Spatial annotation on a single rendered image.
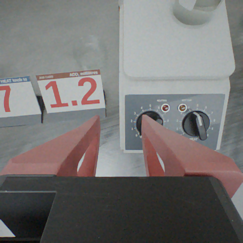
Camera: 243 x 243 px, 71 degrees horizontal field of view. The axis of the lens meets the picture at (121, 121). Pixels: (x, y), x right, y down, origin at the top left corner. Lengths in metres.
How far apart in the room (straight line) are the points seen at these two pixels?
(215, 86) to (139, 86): 0.09
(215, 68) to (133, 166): 0.16
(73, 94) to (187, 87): 0.16
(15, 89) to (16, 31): 0.13
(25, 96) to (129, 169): 0.19
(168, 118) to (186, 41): 0.09
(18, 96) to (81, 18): 0.18
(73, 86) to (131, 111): 0.10
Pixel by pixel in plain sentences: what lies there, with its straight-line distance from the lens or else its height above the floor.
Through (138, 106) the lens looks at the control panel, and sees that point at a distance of 0.21.
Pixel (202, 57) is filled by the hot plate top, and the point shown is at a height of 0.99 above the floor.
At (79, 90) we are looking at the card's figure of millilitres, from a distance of 0.26.
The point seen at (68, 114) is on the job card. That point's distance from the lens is 0.27.
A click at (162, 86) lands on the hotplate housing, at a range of 0.21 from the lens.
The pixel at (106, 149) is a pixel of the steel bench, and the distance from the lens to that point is 0.26.
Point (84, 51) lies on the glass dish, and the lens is 0.32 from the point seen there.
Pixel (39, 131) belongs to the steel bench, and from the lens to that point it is 0.29.
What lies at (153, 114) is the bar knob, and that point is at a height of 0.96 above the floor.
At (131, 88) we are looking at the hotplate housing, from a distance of 0.20.
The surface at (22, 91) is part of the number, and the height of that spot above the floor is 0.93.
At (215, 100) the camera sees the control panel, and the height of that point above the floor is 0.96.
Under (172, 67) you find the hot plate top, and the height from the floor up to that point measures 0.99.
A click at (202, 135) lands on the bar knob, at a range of 0.21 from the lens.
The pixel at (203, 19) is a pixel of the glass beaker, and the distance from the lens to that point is 0.22.
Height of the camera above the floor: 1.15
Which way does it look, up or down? 77 degrees down
